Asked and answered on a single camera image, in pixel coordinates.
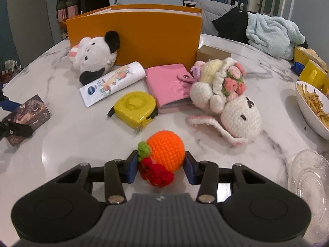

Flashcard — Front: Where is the playing card box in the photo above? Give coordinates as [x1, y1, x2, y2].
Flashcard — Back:
[2, 94, 51, 131]

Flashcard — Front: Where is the crochet orange fruit toy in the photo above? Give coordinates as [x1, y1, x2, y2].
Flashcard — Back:
[137, 130, 185, 188]

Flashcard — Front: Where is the yellow tape measure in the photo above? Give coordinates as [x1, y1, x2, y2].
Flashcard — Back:
[107, 91, 158, 133]

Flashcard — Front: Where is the white lotion tube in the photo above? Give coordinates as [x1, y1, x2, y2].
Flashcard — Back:
[80, 61, 146, 108]

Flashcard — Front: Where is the crochet bunny doll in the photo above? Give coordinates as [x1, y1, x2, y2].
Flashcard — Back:
[187, 57, 262, 146]

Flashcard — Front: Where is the pink card wallet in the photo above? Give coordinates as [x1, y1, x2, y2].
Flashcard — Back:
[146, 64, 194, 113]

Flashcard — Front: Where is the white panda plush toy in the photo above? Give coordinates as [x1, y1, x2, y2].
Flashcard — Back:
[69, 31, 120, 86]

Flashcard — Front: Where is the small brown cardboard box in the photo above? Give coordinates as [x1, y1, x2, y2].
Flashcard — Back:
[196, 45, 231, 63]

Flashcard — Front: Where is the clear glass plate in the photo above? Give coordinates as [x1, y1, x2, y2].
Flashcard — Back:
[288, 149, 328, 226]

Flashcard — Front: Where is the white bowl of fries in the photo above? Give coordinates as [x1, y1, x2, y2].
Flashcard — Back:
[295, 80, 328, 141]

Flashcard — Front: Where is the blue wrapper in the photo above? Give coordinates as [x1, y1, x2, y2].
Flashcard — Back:
[291, 62, 305, 76]

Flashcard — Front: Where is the orange storage box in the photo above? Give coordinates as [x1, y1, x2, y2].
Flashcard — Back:
[66, 4, 202, 69]

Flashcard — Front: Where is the yellow mug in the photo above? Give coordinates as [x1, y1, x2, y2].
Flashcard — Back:
[299, 60, 327, 90]

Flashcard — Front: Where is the black jacket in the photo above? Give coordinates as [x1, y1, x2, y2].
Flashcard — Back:
[212, 7, 249, 44]

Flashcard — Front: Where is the yellow bowl with food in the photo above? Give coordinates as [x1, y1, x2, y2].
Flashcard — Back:
[294, 46, 328, 71]

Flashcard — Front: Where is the light blue fleece blanket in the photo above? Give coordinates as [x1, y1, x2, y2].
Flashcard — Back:
[246, 12, 305, 61]

